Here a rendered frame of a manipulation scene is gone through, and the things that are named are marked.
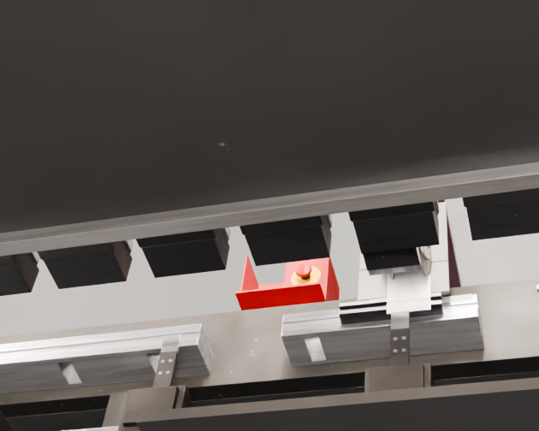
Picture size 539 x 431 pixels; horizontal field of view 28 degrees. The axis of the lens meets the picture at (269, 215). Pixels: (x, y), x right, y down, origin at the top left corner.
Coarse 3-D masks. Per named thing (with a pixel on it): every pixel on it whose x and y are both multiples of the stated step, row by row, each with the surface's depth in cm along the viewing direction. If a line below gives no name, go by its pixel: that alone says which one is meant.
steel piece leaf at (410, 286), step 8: (400, 272) 214; (408, 272) 213; (416, 272) 213; (392, 280) 213; (400, 280) 212; (408, 280) 212; (416, 280) 211; (424, 280) 210; (392, 288) 211; (400, 288) 210; (408, 288) 210; (416, 288) 209; (424, 288) 209; (392, 296) 209; (400, 296) 209; (408, 296) 208; (416, 296) 208; (424, 296) 207
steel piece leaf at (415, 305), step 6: (414, 300) 207; (420, 300) 207; (426, 300) 206; (390, 306) 208; (396, 306) 207; (402, 306) 207; (408, 306) 206; (414, 306) 206; (420, 306) 206; (426, 306) 205; (390, 312) 206
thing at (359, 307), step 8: (432, 296) 207; (440, 296) 207; (344, 304) 211; (352, 304) 211; (360, 304) 210; (368, 304) 210; (376, 304) 210; (384, 304) 210; (432, 304) 206; (440, 304) 205; (344, 312) 210; (352, 312) 209; (360, 312) 209; (368, 312) 209; (376, 312) 208; (384, 312) 208; (416, 312) 207; (424, 312) 207; (432, 312) 207; (440, 312) 207; (344, 320) 211; (352, 320) 211; (360, 320) 210; (368, 320) 210; (376, 320) 210
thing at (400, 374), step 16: (400, 320) 204; (400, 336) 201; (400, 352) 198; (384, 368) 192; (400, 368) 191; (416, 368) 190; (368, 384) 192; (384, 384) 189; (400, 384) 188; (416, 384) 187; (432, 384) 190
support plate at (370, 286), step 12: (444, 204) 226; (444, 216) 223; (444, 228) 220; (444, 240) 218; (360, 252) 221; (432, 252) 216; (444, 252) 215; (360, 264) 219; (432, 264) 214; (444, 264) 213; (360, 276) 216; (372, 276) 215; (384, 276) 214; (432, 276) 211; (444, 276) 210; (360, 288) 214; (372, 288) 213; (384, 288) 212; (432, 288) 209; (444, 288) 208; (360, 300) 211
